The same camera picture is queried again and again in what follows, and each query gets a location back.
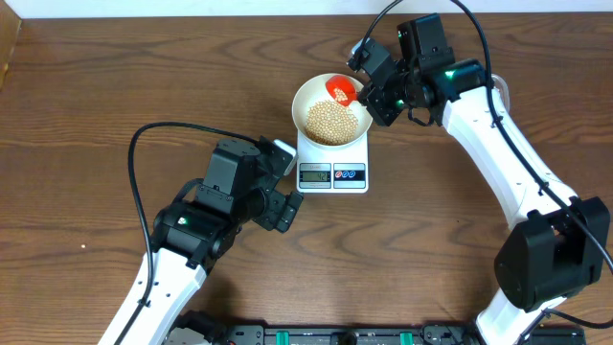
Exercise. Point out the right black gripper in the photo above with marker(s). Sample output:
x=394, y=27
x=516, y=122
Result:
x=372, y=99

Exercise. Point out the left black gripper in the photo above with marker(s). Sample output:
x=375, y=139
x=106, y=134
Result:
x=275, y=204

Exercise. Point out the soybeans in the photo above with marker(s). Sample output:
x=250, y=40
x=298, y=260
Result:
x=330, y=123
x=340, y=96

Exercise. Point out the red plastic measuring scoop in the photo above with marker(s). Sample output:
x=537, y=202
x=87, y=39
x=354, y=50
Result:
x=343, y=83

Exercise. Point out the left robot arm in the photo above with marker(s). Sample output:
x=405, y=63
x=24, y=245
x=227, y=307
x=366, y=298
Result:
x=198, y=228

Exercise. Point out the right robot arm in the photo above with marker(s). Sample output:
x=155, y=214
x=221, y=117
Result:
x=556, y=245

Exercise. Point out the white digital kitchen scale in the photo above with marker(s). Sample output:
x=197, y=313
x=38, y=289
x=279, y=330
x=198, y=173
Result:
x=332, y=170

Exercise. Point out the soybeans in bowl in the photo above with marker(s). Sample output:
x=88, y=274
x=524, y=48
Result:
x=330, y=123

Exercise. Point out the cream ceramic bowl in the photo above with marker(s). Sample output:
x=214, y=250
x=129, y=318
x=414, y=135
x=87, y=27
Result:
x=314, y=91

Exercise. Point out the clear plastic container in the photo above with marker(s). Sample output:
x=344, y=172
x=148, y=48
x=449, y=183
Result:
x=500, y=88

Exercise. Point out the wooden side panel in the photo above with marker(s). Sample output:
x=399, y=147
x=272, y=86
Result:
x=10, y=24

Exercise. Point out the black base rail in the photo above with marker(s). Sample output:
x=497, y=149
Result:
x=196, y=327

